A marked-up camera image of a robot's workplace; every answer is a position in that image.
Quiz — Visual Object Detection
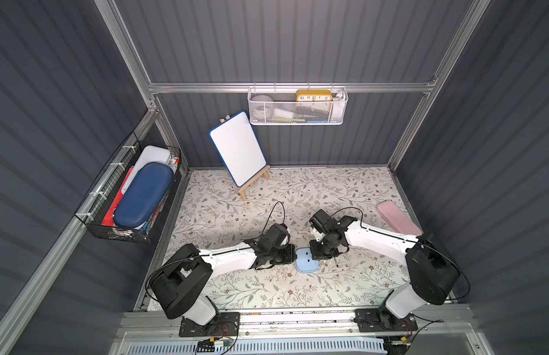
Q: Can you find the light blue alarm clock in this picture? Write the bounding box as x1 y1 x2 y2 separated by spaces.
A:
294 248 320 274

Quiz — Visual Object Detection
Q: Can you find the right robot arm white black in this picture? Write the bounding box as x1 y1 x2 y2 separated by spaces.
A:
309 209 464 329

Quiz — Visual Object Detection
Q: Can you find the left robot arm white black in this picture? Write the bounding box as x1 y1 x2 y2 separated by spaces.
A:
145 223 296 326

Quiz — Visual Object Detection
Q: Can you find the pink rectangular case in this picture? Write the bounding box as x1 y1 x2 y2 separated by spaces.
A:
377 201 422 236

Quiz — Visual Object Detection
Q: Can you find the small wooden easel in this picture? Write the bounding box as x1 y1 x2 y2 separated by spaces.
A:
218 114 272 201

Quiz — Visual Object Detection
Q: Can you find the dark blue oval case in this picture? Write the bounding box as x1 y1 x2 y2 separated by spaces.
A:
113 162 174 229

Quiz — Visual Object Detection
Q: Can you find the tape roll in basket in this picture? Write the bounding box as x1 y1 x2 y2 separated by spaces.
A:
249 95 274 122

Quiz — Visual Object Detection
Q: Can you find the yellow clock in basket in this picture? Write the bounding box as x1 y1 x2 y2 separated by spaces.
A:
296 89 333 102

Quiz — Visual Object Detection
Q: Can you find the white plastic box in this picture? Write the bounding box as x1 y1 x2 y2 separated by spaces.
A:
120 145 171 195

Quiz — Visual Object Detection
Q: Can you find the red folder in basket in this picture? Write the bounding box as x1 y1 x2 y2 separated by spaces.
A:
101 167 133 227

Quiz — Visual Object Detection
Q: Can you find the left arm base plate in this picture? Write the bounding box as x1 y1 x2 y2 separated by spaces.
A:
178 312 240 337

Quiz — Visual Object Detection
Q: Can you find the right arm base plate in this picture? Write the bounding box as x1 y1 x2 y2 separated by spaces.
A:
354 308 418 335

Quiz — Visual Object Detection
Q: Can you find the white board blue frame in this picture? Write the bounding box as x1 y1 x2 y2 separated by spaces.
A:
207 110 269 188

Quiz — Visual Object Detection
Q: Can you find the white wire wall basket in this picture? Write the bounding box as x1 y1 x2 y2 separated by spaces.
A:
247 85 349 126

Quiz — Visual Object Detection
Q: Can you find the black wire side basket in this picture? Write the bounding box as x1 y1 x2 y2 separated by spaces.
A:
75 133 182 243

